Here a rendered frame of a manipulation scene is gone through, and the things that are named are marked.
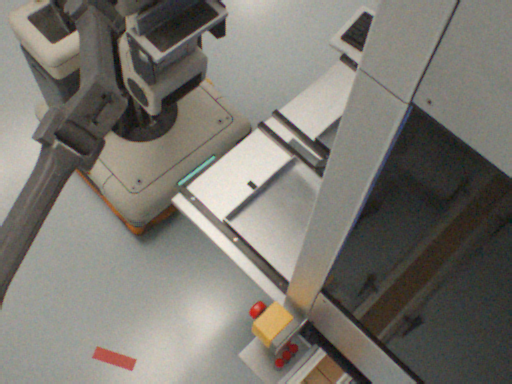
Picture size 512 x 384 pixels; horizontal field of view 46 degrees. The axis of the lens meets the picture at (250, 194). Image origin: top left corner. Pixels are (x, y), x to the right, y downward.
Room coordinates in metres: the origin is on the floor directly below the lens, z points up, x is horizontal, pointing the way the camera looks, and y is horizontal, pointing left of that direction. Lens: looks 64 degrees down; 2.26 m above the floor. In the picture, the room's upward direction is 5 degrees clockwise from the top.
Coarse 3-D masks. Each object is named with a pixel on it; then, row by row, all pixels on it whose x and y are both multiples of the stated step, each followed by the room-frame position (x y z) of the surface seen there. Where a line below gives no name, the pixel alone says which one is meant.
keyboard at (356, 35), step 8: (360, 16) 1.38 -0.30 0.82; (368, 16) 1.37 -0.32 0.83; (352, 24) 1.34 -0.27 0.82; (360, 24) 1.34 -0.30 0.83; (368, 24) 1.34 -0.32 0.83; (352, 32) 1.30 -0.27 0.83; (360, 32) 1.30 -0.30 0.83; (368, 32) 1.30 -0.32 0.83; (344, 40) 1.28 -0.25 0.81; (352, 40) 1.28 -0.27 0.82; (360, 40) 1.27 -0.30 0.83; (360, 48) 1.25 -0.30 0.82
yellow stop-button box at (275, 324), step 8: (272, 304) 0.36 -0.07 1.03; (264, 312) 0.34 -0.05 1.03; (272, 312) 0.34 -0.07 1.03; (280, 312) 0.34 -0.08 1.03; (256, 320) 0.32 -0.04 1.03; (264, 320) 0.32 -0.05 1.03; (272, 320) 0.32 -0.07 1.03; (280, 320) 0.32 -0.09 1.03; (288, 320) 0.32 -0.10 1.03; (296, 320) 0.33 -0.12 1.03; (256, 328) 0.30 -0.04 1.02; (264, 328) 0.30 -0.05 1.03; (272, 328) 0.30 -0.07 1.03; (280, 328) 0.31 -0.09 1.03; (288, 328) 0.31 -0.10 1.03; (296, 328) 0.31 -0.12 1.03; (256, 336) 0.30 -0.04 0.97; (264, 336) 0.29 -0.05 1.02; (272, 336) 0.29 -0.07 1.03; (280, 336) 0.29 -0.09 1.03; (288, 336) 0.29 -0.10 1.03; (264, 344) 0.28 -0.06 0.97; (272, 344) 0.27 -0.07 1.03; (280, 344) 0.27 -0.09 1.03; (272, 352) 0.27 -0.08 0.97
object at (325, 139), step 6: (336, 120) 0.91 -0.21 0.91; (330, 126) 0.90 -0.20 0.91; (336, 126) 0.91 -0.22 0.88; (324, 132) 0.88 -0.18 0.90; (330, 132) 0.89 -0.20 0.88; (336, 132) 0.89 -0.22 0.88; (318, 138) 0.85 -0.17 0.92; (324, 138) 0.87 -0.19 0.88; (330, 138) 0.87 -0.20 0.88; (318, 144) 0.84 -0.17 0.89; (324, 144) 0.83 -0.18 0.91; (330, 144) 0.85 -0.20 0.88; (330, 150) 0.82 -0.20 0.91
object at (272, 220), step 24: (288, 168) 0.77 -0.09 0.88; (264, 192) 0.69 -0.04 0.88; (288, 192) 0.70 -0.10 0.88; (312, 192) 0.70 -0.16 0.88; (240, 216) 0.62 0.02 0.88; (264, 216) 0.62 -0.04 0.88; (288, 216) 0.63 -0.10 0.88; (264, 240) 0.56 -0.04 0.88; (288, 240) 0.56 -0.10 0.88; (288, 264) 0.50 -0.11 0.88
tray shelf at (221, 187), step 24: (336, 72) 1.10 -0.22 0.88; (312, 96) 1.01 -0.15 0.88; (336, 96) 1.01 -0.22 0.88; (312, 120) 0.93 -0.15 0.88; (240, 144) 0.83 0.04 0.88; (264, 144) 0.84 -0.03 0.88; (216, 168) 0.75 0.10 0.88; (240, 168) 0.76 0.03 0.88; (264, 168) 0.76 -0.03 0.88; (192, 192) 0.67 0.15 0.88; (216, 192) 0.68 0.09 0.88; (240, 192) 0.69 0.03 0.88; (192, 216) 0.61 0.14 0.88; (216, 216) 0.61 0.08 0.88; (216, 240) 0.55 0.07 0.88; (240, 264) 0.49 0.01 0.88; (264, 288) 0.44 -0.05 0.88
